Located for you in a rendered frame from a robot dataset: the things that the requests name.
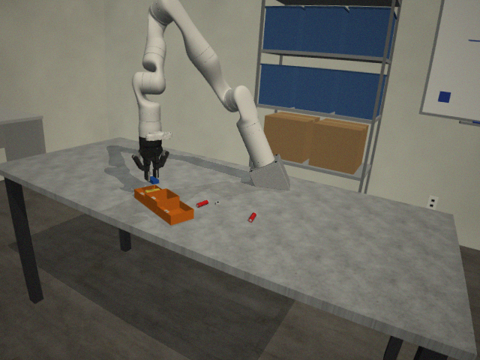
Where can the red battery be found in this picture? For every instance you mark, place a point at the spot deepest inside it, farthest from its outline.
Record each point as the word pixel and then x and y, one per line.
pixel 202 203
pixel 252 217

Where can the blue and white eraser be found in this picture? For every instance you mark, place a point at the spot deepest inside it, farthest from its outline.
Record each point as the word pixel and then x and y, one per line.
pixel 154 180

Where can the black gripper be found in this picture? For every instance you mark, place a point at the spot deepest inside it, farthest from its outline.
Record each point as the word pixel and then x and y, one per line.
pixel 149 153

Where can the orange rack of three bins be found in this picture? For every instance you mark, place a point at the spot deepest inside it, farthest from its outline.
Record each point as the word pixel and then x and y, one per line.
pixel 165 204

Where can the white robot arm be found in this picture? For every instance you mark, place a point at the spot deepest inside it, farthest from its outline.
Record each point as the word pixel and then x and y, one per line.
pixel 160 14

